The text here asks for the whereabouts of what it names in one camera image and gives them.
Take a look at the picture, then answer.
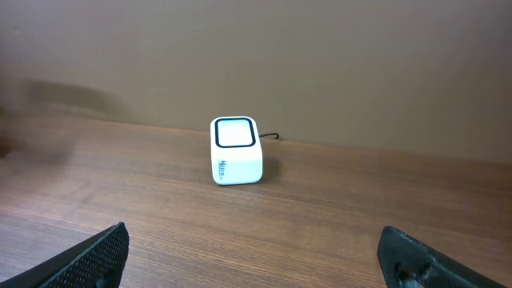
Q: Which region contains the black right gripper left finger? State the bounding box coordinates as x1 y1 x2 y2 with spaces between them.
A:
1 222 130 288

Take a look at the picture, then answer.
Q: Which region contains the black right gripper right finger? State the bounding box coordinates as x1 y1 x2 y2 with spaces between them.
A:
377 226 504 288

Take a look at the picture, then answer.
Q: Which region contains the white barcode scanner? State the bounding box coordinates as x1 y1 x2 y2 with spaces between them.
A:
210 116 263 186

